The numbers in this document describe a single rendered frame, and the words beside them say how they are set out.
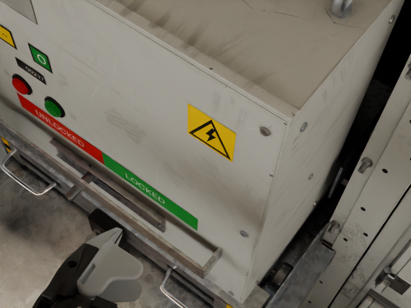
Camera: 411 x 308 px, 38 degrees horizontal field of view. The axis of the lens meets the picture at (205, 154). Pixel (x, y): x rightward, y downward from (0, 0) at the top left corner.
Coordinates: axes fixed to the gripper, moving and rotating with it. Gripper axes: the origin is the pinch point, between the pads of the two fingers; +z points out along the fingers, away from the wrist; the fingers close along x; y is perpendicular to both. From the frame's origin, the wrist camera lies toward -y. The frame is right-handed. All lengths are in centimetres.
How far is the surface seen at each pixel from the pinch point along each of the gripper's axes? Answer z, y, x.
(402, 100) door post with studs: 24.7, 23.8, 9.3
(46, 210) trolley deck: 22.9, -23.7, -32.0
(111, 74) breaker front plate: 11.2, -5.4, 10.9
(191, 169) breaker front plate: 10.7, 4.6, 2.1
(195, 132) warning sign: 8.5, 5.2, 9.6
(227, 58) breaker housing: 7.6, 7.4, 19.6
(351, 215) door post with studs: 31.2, 24.3, -17.1
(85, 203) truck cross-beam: 23.1, -16.1, -26.6
